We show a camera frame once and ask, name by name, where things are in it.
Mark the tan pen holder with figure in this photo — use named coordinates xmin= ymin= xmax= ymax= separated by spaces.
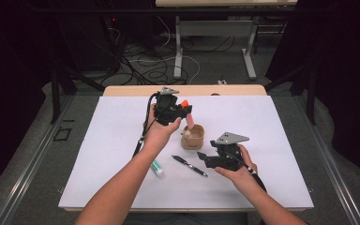
xmin=180 ymin=124 xmax=205 ymax=151

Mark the hand-held gripper cable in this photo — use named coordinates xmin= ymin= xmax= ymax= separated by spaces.
xmin=132 ymin=92 xmax=161 ymax=159
xmin=227 ymin=149 xmax=268 ymax=193

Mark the person's left hand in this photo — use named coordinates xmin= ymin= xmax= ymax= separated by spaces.
xmin=142 ymin=102 xmax=183 ymax=155

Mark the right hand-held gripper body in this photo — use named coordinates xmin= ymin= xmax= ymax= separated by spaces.
xmin=209 ymin=131 xmax=250 ymax=173

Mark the desk with white legs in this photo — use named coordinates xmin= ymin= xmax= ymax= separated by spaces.
xmin=155 ymin=0 xmax=299 ymax=80

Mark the right hand-held gripper cable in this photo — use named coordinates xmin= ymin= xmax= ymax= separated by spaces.
xmin=227 ymin=149 xmax=268 ymax=193

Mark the white floor cable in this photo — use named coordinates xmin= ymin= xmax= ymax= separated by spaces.
xmin=127 ymin=15 xmax=202 ymax=86

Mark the bundle of black floor cables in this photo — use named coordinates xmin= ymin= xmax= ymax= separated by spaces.
xmin=104 ymin=17 xmax=237 ymax=87

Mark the left hand-held gripper cable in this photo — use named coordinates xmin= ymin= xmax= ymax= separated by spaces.
xmin=132 ymin=92 xmax=161 ymax=159

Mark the white table cover sheet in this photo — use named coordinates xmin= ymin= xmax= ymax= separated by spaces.
xmin=57 ymin=95 xmax=315 ymax=210

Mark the black pen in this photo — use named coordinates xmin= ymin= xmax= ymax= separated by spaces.
xmin=172 ymin=154 xmax=209 ymax=179

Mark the black metal stand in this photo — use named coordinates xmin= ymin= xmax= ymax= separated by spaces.
xmin=49 ymin=59 xmax=106 ymax=125
xmin=263 ymin=60 xmax=319 ymax=127

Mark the person's grey clothing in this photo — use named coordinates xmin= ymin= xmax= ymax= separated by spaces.
xmin=123 ymin=212 xmax=253 ymax=225

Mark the white green glue stick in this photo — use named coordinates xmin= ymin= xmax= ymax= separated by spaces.
xmin=150 ymin=159 xmax=165 ymax=178

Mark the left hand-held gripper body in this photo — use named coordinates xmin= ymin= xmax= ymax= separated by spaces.
xmin=154 ymin=86 xmax=186 ymax=128

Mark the aluminium floor rail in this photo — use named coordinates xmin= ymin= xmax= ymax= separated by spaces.
xmin=293 ymin=95 xmax=360 ymax=225
xmin=0 ymin=95 xmax=76 ymax=225

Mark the person's right hand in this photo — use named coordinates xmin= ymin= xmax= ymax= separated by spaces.
xmin=214 ymin=143 xmax=259 ymax=188

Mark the dark box with red light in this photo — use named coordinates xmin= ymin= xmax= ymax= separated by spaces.
xmin=54 ymin=13 xmax=121 ymax=72

